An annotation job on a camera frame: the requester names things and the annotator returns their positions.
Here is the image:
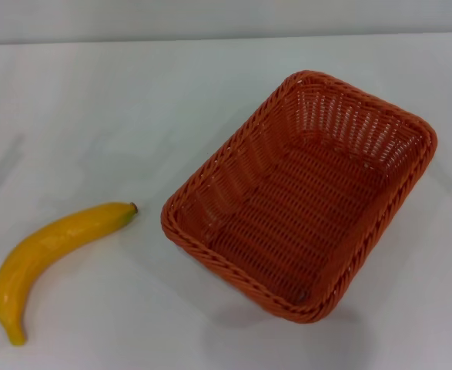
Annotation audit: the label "orange woven plastic basket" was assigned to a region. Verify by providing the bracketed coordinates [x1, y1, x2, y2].
[160, 69, 438, 325]

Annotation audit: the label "yellow plastic banana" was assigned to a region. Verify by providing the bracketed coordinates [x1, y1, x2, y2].
[0, 201, 139, 347]

